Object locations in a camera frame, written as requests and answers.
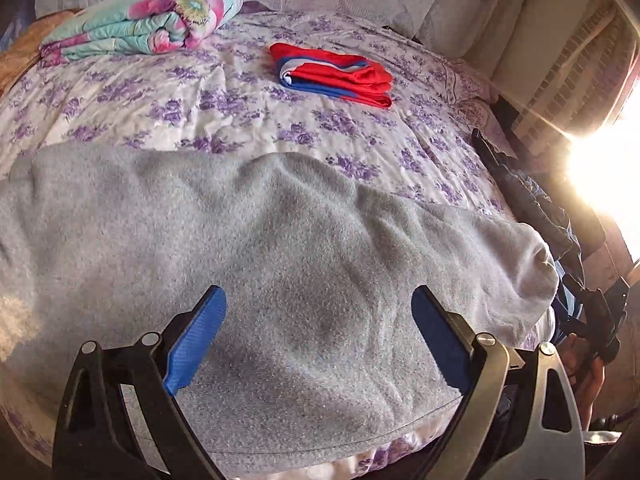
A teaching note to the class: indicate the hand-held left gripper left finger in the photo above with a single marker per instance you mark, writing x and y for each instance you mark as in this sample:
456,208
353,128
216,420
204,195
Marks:
195,345

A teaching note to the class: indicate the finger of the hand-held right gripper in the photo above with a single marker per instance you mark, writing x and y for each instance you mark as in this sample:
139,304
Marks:
580,300

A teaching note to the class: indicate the orange blanket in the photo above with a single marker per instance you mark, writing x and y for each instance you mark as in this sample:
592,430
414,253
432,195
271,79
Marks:
20,55

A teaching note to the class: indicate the folded floral blanket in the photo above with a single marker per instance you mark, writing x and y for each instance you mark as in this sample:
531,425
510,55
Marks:
145,22

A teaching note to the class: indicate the beige patterned curtain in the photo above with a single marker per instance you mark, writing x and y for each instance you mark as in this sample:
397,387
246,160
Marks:
575,75

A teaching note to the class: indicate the red and blue folded garment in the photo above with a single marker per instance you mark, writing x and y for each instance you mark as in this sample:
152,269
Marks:
345,77

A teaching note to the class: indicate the blue jeans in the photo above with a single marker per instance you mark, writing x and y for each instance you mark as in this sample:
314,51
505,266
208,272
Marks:
540,200

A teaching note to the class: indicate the person's right forearm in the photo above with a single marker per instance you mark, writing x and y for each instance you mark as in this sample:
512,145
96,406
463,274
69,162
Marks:
598,385

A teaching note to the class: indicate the purple floral bed sheet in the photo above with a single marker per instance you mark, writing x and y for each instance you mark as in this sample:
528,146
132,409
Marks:
210,105

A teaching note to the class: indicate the bright window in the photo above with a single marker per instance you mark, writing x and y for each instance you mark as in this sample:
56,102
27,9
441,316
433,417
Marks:
607,170

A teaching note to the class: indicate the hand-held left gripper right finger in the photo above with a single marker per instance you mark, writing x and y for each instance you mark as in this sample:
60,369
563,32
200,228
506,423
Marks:
440,335

